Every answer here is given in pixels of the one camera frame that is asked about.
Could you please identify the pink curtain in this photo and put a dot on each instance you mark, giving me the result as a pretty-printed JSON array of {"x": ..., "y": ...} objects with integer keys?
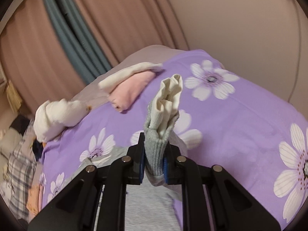
[{"x": 35, "y": 62}]

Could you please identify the plaid grey pillow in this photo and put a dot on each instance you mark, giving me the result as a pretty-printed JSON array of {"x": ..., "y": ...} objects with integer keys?
[{"x": 20, "y": 171}]

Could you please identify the pink folded garment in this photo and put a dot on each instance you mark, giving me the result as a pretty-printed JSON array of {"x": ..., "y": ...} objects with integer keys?
[{"x": 125, "y": 94}]

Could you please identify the teal curtain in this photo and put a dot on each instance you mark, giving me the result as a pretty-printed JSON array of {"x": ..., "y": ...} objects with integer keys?
[{"x": 82, "y": 49}]

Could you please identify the cream and grey sock bundle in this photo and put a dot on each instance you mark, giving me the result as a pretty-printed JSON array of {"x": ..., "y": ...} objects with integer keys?
[{"x": 161, "y": 118}]

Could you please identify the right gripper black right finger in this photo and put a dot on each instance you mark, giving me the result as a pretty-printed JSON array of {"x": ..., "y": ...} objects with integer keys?
[{"x": 180, "y": 170}]

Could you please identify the grey garment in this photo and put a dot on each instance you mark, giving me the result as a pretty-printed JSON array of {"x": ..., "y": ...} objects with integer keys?
[{"x": 149, "y": 206}]

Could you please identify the beige tassel curtain tie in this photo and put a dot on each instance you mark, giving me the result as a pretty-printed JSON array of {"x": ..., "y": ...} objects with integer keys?
[{"x": 14, "y": 99}]

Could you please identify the cream folded garment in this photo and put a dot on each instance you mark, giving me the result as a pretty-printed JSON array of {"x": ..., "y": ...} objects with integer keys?
[{"x": 112, "y": 81}]

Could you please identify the white rolled towel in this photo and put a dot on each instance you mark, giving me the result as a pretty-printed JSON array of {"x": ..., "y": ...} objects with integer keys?
[{"x": 53, "y": 117}]

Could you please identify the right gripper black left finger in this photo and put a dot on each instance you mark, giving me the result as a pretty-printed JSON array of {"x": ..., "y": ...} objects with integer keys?
[{"x": 127, "y": 170}]

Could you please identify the dark navy cloth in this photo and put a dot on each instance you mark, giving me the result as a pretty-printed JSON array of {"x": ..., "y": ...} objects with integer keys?
[{"x": 37, "y": 149}]

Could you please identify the purple floral bed sheet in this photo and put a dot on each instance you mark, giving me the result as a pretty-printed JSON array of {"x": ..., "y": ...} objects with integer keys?
[{"x": 258, "y": 138}]

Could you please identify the orange pink folded cloth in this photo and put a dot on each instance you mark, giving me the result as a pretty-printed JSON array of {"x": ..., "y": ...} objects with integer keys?
[{"x": 34, "y": 202}]

